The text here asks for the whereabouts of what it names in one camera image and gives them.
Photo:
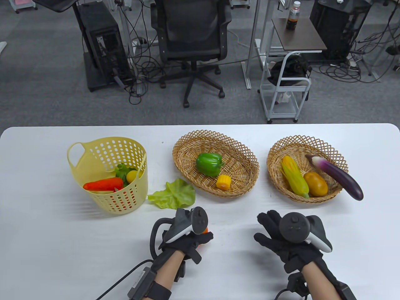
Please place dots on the red tomato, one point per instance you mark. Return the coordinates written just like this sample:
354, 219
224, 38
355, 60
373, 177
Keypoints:
122, 196

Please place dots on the white cart with pink box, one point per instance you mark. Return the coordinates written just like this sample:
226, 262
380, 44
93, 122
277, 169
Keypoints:
23, 3

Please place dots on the right black white controller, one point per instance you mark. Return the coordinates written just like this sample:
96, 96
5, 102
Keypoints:
294, 227

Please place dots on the yellow perforated plastic basket container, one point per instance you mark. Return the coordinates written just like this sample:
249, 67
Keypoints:
90, 168

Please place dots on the person's right forearm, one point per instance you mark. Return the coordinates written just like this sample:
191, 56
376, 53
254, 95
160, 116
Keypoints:
322, 284

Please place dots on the person's left forearm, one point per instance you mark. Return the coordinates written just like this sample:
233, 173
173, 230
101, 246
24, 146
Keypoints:
167, 272

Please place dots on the black flat panel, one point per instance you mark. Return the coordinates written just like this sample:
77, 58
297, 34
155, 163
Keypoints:
56, 3

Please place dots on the short yellow corn piece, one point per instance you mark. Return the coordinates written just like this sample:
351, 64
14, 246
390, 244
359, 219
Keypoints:
223, 182

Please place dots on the brown bottle with red cap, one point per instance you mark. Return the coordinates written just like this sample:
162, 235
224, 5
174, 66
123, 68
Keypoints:
293, 18

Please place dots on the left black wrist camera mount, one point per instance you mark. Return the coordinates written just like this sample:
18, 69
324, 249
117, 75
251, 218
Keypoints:
181, 270

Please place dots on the white metal desk frame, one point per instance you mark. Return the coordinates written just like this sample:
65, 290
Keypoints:
254, 31

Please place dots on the white wheeled cart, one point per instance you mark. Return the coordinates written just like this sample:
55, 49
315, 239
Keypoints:
282, 89

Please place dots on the white desk foot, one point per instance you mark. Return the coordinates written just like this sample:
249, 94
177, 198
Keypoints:
2, 47

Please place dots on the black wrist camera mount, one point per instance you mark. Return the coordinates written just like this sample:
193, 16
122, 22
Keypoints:
297, 282
181, 270

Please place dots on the purple eggplant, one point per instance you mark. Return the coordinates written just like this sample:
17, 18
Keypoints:
340, 176

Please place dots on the black bag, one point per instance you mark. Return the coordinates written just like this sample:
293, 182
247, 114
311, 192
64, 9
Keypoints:
290, 68

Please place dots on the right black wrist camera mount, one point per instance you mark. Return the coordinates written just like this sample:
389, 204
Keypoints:
297, 282

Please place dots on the carrot with green leaves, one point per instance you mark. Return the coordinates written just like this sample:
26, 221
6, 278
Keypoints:
103, 184

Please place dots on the yellow lemon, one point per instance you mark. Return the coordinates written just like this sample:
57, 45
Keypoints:
132, 177

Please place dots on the person's left hand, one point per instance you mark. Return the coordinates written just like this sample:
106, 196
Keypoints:
184, 245

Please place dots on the brown potato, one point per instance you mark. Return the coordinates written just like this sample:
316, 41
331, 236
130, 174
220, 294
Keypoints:
316, 185

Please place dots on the white power strip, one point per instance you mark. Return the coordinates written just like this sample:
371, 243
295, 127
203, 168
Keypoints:
139, 42

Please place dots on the corn cob with husk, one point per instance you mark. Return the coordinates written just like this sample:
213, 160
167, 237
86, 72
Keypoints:
293, 176

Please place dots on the light green lettuce leaf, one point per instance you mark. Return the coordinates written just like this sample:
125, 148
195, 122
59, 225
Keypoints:
175, 195

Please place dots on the black office chair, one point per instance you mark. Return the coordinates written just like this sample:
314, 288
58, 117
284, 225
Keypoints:
190, 31

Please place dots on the oval wicker basket container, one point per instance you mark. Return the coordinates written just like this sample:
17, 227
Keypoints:
187, 156

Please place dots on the black computer tower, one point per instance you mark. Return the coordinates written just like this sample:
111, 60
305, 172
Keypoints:
337, 25
100, 47

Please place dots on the orange fruit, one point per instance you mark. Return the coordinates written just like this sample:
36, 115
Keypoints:
205, 230

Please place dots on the left black white controller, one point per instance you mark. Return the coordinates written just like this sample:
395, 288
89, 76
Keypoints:
199, 220

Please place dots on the brown side table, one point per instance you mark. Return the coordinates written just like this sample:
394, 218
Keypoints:
300, 39

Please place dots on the round wicker basket container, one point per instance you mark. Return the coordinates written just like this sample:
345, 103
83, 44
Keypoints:
278, 156

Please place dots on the person's right hand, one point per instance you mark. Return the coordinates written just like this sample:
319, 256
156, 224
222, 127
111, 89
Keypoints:
297, 254

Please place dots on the grey metal desk leg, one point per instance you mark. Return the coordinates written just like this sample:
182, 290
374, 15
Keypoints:
125, 28

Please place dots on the green bell pepper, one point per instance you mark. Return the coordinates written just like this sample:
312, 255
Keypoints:
208, 164

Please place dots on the black white controller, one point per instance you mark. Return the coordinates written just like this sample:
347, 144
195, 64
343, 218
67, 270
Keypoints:
199, 220
294, 227

